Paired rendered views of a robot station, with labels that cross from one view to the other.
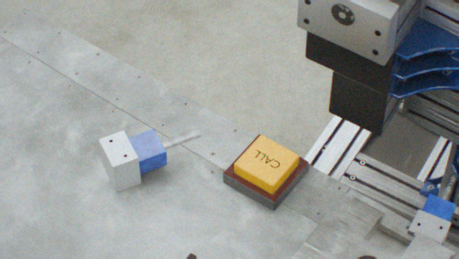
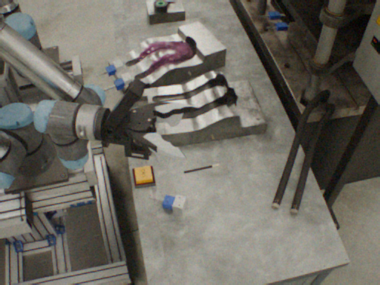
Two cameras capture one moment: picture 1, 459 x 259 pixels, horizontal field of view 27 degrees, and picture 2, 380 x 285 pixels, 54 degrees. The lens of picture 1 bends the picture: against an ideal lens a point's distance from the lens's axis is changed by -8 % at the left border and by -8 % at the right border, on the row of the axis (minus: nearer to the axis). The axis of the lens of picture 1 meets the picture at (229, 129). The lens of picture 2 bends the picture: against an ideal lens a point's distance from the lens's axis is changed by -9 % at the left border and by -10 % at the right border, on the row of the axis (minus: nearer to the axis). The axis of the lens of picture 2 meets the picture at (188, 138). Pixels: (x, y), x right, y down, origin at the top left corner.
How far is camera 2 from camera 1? 1.46 m
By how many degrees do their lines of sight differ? 72
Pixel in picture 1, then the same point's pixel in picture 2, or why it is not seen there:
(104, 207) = (194, 202)
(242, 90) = not seen: outside the picture
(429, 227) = not seen: hidden behind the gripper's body
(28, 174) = (208, 229)
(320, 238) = (161, 131)
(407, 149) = (38, 263)
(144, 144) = (169, 200)
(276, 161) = (142, 171)
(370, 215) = not seen: hidden behind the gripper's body
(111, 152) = (182, 201)
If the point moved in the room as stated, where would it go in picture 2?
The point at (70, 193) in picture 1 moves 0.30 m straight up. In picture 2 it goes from (200, 214) to (202, 165)
